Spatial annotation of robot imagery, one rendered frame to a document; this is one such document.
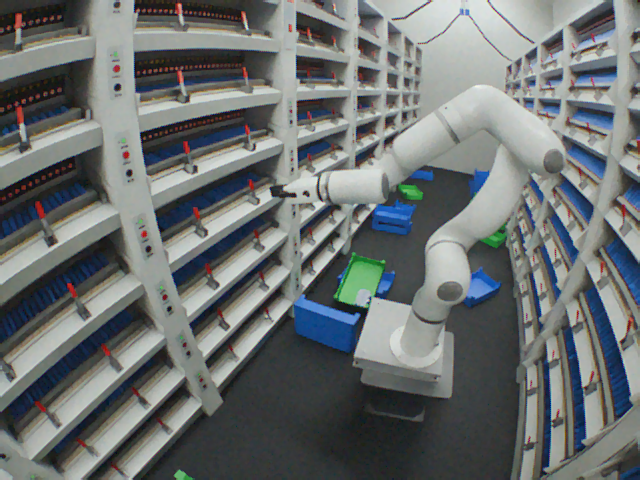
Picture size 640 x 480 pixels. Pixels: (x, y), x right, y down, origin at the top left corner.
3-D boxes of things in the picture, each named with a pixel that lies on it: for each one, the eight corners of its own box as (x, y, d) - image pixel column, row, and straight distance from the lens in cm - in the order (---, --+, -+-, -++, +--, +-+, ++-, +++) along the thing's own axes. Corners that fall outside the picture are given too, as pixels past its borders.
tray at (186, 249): (283, 199, 125) (289, 179, 120) (169, 275, 88) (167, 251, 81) (247, 178, 134) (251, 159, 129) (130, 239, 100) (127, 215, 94)
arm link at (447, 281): (447, 299, 101) (469, 237, 88) (450, 343, 88) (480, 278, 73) (412, 293, 98) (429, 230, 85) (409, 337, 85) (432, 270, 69)
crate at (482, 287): (478, 276, 216) (481, 266, 212) (498, 292, 208) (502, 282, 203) (448, 289, 195) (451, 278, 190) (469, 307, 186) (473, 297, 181)
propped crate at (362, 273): (369, 313, 166) (368, 308, 158) (335, 302, 171) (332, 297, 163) (386, 267, 177) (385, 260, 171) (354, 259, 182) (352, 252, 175)
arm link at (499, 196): (416, 279, 81) (416, 246, 94) (451, 298, 86) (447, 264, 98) (534, 118, 70) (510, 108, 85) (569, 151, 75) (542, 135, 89)
